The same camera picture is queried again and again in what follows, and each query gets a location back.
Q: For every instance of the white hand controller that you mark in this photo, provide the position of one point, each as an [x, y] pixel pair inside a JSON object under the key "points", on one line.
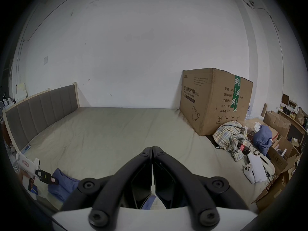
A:
{"points": [[249, 172]]}

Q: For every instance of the person's left hand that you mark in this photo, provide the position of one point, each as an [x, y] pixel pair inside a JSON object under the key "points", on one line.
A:
{"points": [[24, 179]]}

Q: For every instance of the bunched blue cloth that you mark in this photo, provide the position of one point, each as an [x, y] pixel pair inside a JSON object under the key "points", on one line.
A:
{"points": [[263, 136]]}

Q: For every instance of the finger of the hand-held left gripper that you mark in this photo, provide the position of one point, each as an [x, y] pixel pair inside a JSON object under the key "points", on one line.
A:
{"points": [[47, 176]]}

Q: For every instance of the large brown cardboard carton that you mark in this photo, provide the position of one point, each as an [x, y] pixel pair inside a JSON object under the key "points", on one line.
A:
{"points": [[209, 100]]}

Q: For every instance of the bed with beige sheet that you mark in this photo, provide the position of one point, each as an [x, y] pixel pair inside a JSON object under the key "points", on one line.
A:
{"points": [[115, 129]]}

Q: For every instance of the wooden shelf with items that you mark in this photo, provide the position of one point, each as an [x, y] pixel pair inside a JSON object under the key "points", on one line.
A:
{"points": [[297, 119]]}

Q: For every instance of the open brown carton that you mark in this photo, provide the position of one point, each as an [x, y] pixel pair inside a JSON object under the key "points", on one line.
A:
{"points": [[276, 121], [280, 157]]}

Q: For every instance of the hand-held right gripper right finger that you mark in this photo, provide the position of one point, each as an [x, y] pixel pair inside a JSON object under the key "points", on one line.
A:
{"points": [[180, 177]]}

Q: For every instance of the blue garment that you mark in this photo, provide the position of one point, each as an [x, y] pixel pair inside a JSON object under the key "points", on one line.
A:
{"points": [[62, 184]]}

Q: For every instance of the grey padded headboard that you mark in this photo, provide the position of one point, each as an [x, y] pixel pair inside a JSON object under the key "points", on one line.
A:
{"points": [[36, 114]]}

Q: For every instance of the plaid shirt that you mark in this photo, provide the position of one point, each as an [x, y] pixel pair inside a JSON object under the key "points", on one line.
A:
{"points": [[231, 133]]}

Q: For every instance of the white bag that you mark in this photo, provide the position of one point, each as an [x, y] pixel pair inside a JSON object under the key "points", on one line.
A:
{"points": [[261, 167]]}

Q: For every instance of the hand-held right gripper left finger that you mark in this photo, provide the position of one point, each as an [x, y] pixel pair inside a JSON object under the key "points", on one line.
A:
{"points": [[125, 177]]}

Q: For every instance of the red and black device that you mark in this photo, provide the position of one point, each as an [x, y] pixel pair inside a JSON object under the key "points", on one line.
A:
{"points": [[243, 148]]}

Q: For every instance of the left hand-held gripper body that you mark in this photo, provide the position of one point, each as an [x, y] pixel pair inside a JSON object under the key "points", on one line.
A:
{"points": [[26, 163]]}

